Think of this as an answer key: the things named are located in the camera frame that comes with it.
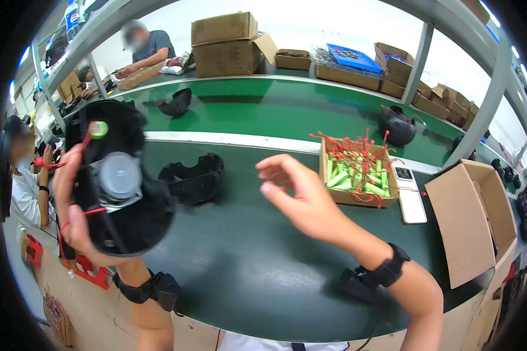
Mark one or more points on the silver plastic bag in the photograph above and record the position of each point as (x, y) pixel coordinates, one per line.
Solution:
(175, 65)

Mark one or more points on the woven basket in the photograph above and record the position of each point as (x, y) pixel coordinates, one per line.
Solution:
(58, 318)

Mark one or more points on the red plastic stool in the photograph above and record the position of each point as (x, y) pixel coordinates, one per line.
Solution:
(94, 274)
(34, 250)

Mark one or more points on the heap of brown cartons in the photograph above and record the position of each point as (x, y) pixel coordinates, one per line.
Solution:
(445, 105)

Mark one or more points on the open empty carton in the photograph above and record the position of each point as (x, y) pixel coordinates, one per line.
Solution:
(461, 223)

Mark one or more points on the small shallow carton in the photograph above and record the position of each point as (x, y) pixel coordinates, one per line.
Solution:
(293, 60)

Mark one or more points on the stack of open cartons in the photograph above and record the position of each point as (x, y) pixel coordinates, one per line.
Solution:
(395, 72)

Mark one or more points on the black curved shell piece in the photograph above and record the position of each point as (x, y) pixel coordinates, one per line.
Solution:
(178, 104)

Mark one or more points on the closed brown carton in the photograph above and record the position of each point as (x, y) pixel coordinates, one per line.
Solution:
(224, 28)

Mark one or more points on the small black counter device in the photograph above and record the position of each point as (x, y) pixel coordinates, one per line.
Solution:
(404, 173)

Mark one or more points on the long brown carton tray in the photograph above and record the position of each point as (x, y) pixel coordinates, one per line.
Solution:
(140, 75)

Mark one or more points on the large brown carton open flap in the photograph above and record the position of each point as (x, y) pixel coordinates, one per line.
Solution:
(228, 57)

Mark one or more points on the white phone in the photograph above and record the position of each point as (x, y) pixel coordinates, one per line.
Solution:
(412, 202)

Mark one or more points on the black wrist band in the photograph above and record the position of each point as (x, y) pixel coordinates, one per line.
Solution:
(386, 270)
(158, 287)

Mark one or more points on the person's left hand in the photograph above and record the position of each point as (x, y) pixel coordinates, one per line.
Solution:
(66, 193)

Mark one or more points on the person's right hand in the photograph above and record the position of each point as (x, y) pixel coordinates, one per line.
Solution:
(309, 206)

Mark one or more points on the grey metal frame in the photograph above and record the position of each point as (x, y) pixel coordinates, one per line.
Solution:
(487, 105)

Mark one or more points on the plastic drink bottle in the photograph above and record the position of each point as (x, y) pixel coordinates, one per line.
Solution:
(72, 19)

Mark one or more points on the carton of green batteries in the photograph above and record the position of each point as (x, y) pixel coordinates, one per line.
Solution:
(360, 175)

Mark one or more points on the black dome housing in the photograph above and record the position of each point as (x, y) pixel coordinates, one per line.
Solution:
(397, 127)

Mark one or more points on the person's body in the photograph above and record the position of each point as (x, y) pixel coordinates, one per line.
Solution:
(263, 343)

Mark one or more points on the carton with blue lid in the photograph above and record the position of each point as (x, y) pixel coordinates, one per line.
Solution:
(347, 66)

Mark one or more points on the green conveyor belt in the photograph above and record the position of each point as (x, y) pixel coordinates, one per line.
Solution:
(290, 109)

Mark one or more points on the black round housing with motor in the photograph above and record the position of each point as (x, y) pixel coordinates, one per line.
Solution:
(131, 219)

